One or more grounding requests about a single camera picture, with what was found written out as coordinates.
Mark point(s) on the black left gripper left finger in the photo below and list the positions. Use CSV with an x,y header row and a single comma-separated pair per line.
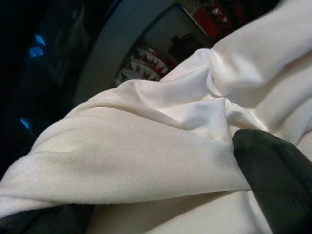
x,y
44,221

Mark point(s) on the red white patterned garment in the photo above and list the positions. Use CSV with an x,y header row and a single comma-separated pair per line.
x,y
146,65

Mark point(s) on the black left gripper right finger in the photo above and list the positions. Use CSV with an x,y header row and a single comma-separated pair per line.
x,y
280,175

